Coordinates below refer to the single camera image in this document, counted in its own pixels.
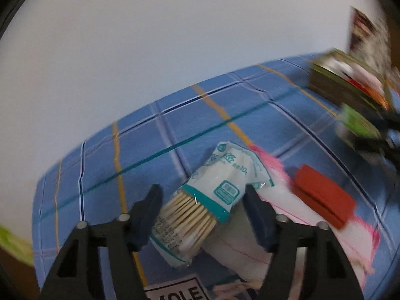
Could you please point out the white cloth with pink edging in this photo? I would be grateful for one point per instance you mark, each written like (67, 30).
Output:
(231, 253)

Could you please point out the green yellow hanging cloth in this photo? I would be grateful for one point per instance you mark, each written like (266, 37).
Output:
(12, 243)

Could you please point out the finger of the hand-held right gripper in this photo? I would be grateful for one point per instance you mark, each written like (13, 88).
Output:
(390, 131)

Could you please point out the gold tin box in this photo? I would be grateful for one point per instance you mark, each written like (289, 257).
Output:
(325, 84)

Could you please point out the red felt piece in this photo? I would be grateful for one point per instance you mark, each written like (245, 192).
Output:
(325, 193)

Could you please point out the cotton swab packet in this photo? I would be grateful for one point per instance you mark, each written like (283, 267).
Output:
(218, 178)

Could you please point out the blue plaid bed sheet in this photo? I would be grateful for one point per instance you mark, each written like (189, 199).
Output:
(156, 137)

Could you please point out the green tissue packet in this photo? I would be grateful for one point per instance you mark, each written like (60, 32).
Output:
(356, 122)

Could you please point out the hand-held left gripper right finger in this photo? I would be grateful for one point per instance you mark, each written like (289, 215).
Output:
(259, 219)

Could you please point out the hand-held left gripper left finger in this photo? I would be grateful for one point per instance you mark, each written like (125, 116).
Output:
(147, 213)

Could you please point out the wall poster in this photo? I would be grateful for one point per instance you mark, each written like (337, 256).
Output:
(368, 37)

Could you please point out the white printed label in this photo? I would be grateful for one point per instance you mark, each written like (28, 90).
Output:
(175, 290)

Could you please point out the wooden door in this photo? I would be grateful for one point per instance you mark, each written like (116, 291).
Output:
(15, 282)

